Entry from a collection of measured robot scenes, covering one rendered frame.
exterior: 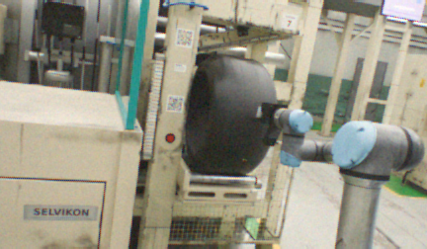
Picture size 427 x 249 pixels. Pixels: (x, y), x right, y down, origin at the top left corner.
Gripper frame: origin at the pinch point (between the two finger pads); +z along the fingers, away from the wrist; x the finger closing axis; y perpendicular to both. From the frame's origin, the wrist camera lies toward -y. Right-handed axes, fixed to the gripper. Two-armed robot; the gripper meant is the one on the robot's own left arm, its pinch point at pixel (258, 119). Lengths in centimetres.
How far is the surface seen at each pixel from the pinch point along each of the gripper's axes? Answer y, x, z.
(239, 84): 13.6, 8.1, 5.7
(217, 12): 50, 10, 42
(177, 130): -10.2, 28.5, 23.3
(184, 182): -31.6, 24.8, 14.5
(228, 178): -29.6, 2.7, 18.2
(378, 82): 122, -764, 811
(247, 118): 0.0, 4.2, 1.8
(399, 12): 150, -306, 265
